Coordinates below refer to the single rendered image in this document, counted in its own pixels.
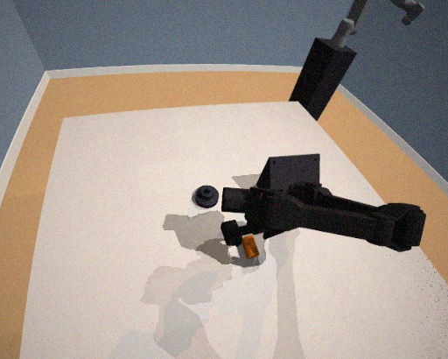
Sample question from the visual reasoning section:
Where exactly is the orange knob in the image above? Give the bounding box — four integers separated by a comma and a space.
242, 235, 259, 259

